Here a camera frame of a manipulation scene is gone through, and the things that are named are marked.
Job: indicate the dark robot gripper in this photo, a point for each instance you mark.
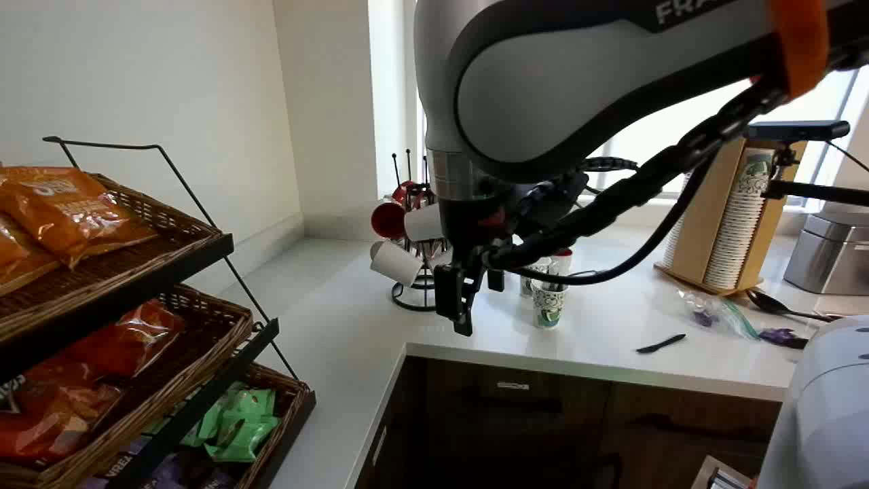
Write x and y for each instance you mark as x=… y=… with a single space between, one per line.
x=480 y=232

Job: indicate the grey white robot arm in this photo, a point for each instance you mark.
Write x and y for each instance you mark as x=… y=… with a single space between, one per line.
x=545 y=91

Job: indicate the white mug red interior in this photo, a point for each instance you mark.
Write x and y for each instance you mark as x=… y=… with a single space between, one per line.
x=424 y=223
x=394 y=261
x=410 y=190
x=390 y=218

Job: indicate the empty patterned paper cup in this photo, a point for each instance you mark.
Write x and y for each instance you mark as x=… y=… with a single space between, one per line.
x=528 y=282

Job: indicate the patterned paper cup with cutlery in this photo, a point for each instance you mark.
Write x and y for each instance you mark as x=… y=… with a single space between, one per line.
x=550 y=304

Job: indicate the dark wood cabinet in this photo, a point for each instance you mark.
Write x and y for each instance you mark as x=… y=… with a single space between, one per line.
x=561 y=434

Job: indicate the wicker basket with green bags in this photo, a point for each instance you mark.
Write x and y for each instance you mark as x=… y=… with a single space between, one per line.
x=287 y=410

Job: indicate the clear plastic cutlery packet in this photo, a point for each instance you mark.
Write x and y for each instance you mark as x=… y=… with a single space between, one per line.
x=701 y=314

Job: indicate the green snack bag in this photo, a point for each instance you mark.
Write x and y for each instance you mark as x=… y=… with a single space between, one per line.
x=234 y=421

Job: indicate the wicker basket with red bags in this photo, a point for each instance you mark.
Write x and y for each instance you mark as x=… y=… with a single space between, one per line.
x=193 y=347

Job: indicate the green tinted plastic packet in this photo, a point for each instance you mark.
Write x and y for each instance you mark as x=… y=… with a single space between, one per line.
x=737 y=319

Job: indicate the white speckled roll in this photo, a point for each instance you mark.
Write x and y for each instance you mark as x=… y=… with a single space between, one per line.
x=737 y=225

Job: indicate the brown wooden board corner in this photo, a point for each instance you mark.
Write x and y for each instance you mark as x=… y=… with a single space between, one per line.
x=720 y=474

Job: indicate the purple snack bag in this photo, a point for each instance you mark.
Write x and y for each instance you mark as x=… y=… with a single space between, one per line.
x=186 y=474

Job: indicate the black plastic spoon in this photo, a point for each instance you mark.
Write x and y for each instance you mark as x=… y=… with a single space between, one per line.
x=777 y=304

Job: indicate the bright red snack bag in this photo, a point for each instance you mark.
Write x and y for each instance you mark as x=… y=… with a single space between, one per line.
x=125 y=339

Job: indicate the purple small packet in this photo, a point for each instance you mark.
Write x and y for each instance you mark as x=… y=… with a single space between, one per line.
x=782 y=337

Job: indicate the wicker basket with orange bags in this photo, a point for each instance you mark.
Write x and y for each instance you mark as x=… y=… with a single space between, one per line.
x=117 y=271

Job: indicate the grey countertop appliance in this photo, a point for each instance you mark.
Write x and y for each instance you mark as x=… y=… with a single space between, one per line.
x=828 y=258

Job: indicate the white rounded appliance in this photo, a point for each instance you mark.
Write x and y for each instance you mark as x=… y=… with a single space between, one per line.
x=819 y=409

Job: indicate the large orange snack bag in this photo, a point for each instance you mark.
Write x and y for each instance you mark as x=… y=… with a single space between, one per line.
x=63 y=212

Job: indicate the dark red snack bag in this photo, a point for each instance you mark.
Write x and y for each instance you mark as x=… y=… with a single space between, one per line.
x=44 y=410

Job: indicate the small orange snack bag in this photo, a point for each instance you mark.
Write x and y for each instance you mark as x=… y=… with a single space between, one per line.
x=14 y=258

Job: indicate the black metal rack frame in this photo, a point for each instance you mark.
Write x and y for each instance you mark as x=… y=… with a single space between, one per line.
x=186 y=194

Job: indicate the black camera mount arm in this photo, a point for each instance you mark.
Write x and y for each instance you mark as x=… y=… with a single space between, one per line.
x=815 y=190

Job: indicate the black stereo camera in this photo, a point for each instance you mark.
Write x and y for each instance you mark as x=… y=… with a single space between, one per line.
x=796 y=129

